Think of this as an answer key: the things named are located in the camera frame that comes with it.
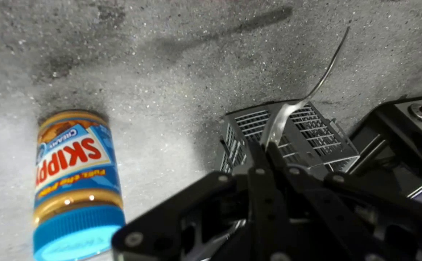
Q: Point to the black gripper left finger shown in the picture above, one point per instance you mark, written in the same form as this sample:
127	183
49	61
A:
210	217

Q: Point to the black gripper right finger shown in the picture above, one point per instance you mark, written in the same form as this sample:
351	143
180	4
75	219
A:
355	222

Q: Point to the silver metal spoon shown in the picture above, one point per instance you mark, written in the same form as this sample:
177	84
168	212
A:
283	120

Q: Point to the black plastic cutlery basket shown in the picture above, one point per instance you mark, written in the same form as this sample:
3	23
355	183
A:
316	139

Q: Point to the silver four-slot toaster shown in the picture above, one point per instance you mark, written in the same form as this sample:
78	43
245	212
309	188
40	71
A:
403	145

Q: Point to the peanut butter jar blue lid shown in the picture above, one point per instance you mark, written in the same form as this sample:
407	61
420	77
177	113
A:
74	178

